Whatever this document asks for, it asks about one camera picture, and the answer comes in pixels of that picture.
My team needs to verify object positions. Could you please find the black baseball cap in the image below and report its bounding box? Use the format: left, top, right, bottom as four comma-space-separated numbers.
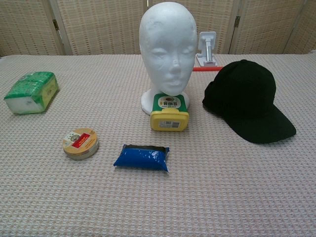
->
201, 59, 297, 145

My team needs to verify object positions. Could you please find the white foam mannequin head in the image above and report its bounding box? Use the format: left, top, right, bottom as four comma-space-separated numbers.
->
138, 0, 198, 115

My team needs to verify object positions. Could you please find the green box with yellow lid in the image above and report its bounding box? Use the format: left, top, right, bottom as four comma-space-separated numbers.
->
150, 93, 190, 131

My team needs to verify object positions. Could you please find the blue plastic snack packet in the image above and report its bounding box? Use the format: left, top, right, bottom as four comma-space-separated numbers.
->
113, 143, 171, 173

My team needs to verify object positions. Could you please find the orange red stick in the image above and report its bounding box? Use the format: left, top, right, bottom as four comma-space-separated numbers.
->
193, 66, 219, 73

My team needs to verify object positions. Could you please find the beige woven tablecloth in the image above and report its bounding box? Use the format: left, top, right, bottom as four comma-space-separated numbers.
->
0, 53, 316, 237

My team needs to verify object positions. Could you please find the round gold tin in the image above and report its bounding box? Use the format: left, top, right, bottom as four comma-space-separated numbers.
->
61, 127, 100, 161

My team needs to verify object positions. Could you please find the woven folding screen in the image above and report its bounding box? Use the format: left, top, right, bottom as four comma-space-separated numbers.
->
0, 0, 316, 56

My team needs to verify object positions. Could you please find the green tissue pack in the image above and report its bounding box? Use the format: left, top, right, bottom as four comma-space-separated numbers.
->
3, 71, 60, 115

